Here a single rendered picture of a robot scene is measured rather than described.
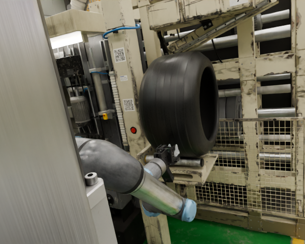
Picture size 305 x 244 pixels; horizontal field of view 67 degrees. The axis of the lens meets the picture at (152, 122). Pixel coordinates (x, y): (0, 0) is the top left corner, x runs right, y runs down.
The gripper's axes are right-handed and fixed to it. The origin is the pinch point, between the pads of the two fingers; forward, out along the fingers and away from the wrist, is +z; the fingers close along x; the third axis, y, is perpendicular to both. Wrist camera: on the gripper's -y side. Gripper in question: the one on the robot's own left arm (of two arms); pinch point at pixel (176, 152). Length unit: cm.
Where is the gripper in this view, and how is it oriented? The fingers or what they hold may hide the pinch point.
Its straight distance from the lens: 115.7
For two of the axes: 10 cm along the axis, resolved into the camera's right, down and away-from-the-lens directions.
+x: -8.8, 0.1, 4.8
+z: 4.6, -2.7, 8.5
